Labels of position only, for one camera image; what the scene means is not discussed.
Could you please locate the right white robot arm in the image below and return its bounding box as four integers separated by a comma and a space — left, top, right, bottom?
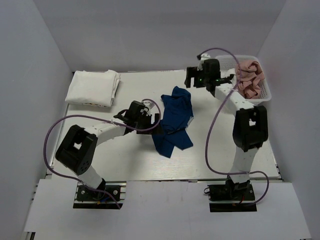
184, 53, 268, 200

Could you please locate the white plastic basket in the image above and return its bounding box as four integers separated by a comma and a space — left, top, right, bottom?
215, 55, 272, 105

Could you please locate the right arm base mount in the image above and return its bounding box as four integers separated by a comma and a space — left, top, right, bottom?
203, 177, 257, 213

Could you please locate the pink t shirt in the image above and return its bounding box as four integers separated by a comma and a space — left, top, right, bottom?
235, 59, 265, 99

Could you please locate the folded white t shirt stack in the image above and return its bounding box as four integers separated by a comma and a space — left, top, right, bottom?
65, 70, 121, 108

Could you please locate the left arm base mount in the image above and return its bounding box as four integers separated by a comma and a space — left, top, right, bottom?
73, 182, 127, 210

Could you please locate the white black printed t shirt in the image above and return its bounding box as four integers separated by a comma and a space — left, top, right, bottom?
221, 68, 237, 86

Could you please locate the blue t shirt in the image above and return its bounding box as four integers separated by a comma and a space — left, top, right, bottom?
152, 86, 194, 158

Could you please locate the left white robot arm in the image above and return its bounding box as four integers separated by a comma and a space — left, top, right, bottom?
55, 99, 161, 200

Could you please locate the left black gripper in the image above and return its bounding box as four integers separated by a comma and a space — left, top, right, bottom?
135, 113, 164, 135

